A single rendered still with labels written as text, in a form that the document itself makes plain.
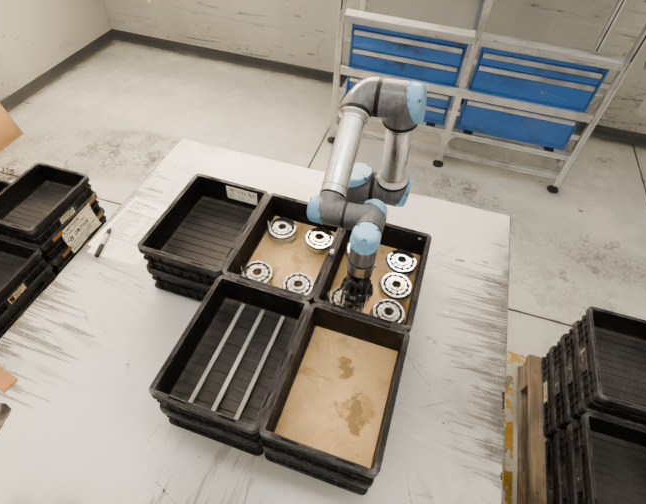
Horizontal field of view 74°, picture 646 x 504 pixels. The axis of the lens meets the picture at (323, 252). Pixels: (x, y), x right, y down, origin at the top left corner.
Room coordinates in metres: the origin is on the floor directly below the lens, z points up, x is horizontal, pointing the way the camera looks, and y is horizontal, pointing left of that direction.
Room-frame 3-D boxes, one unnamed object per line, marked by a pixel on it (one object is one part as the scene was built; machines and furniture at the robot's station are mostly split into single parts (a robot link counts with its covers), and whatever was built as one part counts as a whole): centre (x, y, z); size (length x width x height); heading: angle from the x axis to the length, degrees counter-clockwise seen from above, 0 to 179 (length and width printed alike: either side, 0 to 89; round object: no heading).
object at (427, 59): (2.74, -0.42, 0.60); 0.72 x 0.03 x 0.56; 76
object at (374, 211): (0.85, -0.11, 1.15); 0.11 x 0.11 x 0.08; 77
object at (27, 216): (1.41, 1.35, 0.37); 0.40 x 0.30 x 0.45; 166
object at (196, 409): (0.56, 0.22, 0.92); 0.40 x 0.30 x 0.02; 165
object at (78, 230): (1.39, 1.19, 0.41); 0.31 x 0.02 x 0.16; 166
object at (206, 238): (1.02, 0.41, 0.87); 0.40 x 0.30 x 0.11; 165
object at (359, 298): (0.74, -0.11, 0.99); 0.09 x 0.08 x 0.12; 168
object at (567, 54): (2.68, -0.82, 0.91); 1.70 x 0.10 x 0.05; 76
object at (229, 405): (0.56, 0.22, 0.87); 0.40 x 0.30 x 0.11; 165
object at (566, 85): (2.55, -1.20, 0.60); 0.72 x 0.03 x 0.56; 76
